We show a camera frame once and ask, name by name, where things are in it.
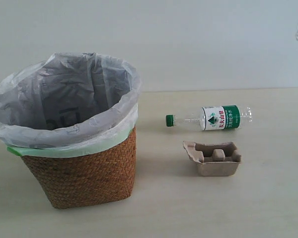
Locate woven wicker trash basket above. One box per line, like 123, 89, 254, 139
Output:
22, 128, 136, 209

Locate brown paper pulp tray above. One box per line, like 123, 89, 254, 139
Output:
183, 141, 242, 177

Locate green label clear water bottle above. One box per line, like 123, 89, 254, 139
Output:
165, 105, 253, 131

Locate white green plastic bin liner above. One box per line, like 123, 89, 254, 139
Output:
0, 53, 141, 158

